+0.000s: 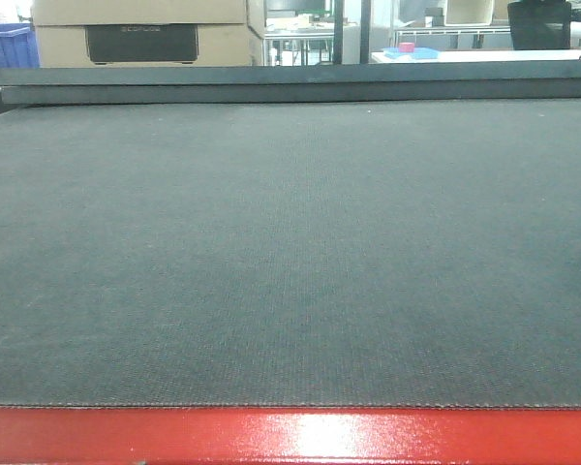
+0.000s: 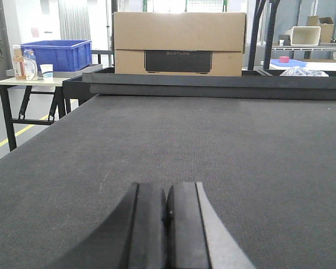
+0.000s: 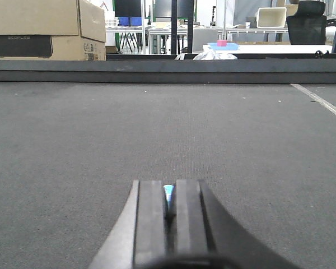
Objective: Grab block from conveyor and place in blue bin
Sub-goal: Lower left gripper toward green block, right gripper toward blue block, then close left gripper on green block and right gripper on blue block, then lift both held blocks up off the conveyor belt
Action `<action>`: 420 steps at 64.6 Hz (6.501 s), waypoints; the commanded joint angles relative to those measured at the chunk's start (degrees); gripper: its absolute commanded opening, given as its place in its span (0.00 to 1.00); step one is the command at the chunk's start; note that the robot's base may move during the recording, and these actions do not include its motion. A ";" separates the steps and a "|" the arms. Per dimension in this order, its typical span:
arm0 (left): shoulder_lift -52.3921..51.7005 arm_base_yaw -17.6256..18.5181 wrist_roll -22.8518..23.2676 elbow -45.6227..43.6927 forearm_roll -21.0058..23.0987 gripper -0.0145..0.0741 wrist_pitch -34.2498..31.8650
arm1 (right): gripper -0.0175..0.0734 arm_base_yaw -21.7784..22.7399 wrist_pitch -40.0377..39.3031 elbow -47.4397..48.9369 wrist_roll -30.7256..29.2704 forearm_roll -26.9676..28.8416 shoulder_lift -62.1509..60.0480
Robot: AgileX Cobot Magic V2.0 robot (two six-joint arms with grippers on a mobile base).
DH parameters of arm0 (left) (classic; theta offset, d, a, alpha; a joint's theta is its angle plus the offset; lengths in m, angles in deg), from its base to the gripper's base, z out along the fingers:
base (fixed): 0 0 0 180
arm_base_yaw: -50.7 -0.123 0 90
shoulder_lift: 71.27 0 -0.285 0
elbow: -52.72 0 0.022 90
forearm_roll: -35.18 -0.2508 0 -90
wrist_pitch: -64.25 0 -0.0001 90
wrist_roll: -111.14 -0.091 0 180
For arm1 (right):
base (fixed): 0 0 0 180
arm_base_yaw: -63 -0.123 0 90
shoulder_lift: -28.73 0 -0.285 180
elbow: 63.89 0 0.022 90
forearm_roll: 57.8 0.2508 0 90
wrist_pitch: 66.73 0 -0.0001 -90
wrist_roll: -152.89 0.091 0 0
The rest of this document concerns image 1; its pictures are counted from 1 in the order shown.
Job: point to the dark grey conveyor belt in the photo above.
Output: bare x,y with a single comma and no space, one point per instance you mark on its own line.
418,254

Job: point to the beige bin on shelf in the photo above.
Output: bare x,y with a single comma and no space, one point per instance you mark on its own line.
468,12

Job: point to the blue plastic crate far left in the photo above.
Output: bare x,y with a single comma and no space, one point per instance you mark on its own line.
18,46

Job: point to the flat blue tray on table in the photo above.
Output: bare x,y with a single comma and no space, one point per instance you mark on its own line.
418,53

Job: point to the dark grey conveyor side rail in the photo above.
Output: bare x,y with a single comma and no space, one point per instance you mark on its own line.
539,79

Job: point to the cardboard box with black print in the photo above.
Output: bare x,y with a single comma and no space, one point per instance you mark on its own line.
115,33

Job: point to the black vertical post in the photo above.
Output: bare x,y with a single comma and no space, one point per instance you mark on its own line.
338,36

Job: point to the white background table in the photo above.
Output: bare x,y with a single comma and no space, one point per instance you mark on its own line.
483,55

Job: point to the small red block on tray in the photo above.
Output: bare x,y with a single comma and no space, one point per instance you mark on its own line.
406,47

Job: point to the red conveyor frame edge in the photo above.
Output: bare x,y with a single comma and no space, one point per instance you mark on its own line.
288,436

